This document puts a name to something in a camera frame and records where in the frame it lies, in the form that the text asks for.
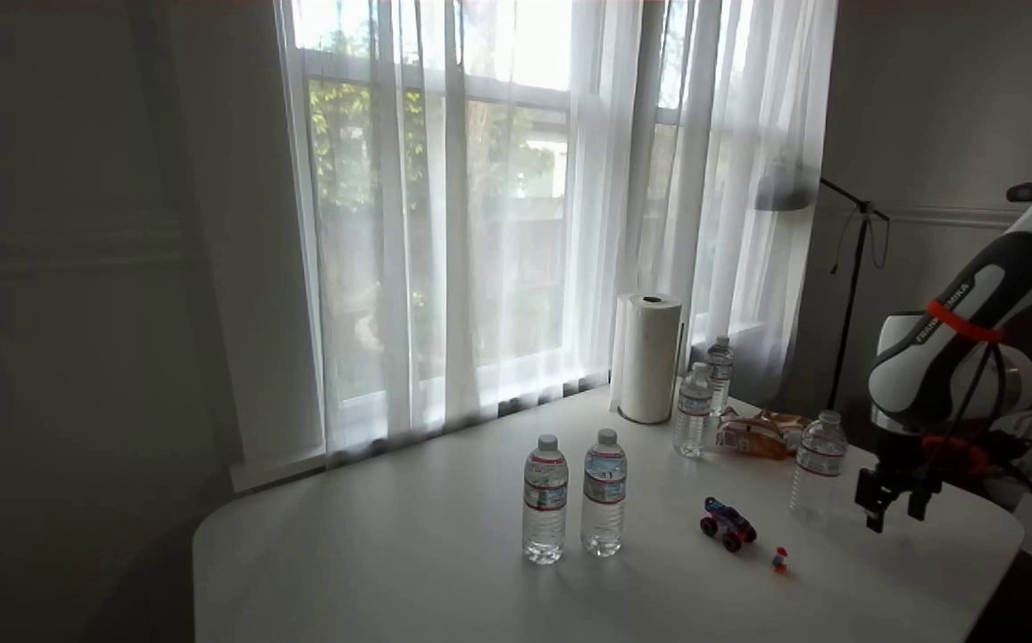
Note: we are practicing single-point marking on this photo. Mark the black stereo camera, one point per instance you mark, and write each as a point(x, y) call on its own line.
point(1028, 186)

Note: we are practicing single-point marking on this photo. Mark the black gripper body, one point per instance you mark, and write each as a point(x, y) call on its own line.
point(909, 462)

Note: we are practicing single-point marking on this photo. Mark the white sheer curtain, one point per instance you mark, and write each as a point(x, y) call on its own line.
point(419, 237)

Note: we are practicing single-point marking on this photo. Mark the white paper towel roll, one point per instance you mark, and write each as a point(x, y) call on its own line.
point(647, 358)

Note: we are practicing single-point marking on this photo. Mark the open clear water bottle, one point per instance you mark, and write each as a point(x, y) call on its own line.
point(821, 464)

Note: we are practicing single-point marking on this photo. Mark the small red white toy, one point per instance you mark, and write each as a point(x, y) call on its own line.
point(780, 555)

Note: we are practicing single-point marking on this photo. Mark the blue red toy car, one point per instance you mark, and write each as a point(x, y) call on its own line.
point(729, 522)

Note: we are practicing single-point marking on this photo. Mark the clear plastic bag with items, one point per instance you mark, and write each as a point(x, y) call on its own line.
point(759, 435)

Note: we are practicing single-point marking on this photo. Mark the capped clear water bottle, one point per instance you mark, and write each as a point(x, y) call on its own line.
point(694, 414)
point(604, 495)
point(718, 370)
point(543, 502)

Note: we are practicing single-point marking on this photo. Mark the wrist camera with red mount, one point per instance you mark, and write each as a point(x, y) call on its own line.
point(956, 451)

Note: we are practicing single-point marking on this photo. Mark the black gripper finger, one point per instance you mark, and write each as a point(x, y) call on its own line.
point(922, 498)
point(872, 505)

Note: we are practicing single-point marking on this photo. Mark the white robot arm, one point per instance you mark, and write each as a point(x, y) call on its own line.
point(918, 370)

